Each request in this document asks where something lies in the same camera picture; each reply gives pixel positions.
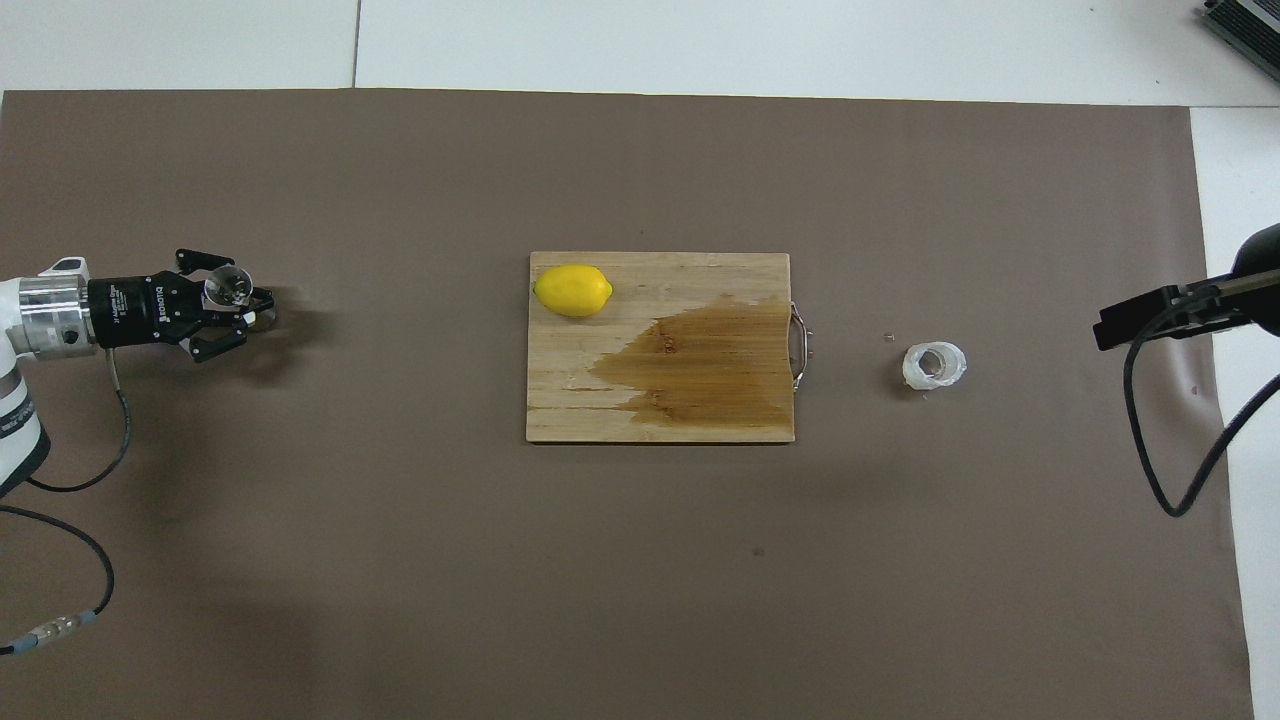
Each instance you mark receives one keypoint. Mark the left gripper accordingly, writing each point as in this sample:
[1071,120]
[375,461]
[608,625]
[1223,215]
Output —
[135,310]

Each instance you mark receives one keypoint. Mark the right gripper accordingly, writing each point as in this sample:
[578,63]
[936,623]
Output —
[1262,280]

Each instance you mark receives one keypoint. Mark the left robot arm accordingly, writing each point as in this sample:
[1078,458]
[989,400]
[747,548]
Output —
[22,330]

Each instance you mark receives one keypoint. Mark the small clear glass cup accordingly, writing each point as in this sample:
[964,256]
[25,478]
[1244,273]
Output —
[228,286]

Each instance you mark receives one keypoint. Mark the wooden cutting board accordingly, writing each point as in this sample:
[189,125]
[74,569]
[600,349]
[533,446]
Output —
[650,390]

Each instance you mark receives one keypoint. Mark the white tape roll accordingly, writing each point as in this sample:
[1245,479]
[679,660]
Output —
[935,366]

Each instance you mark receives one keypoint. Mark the yellow lemon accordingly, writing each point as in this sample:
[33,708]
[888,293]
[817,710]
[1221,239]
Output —
[572,290]

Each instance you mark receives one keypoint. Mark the black ribbed box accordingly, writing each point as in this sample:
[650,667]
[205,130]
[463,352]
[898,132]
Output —
[1245,22]

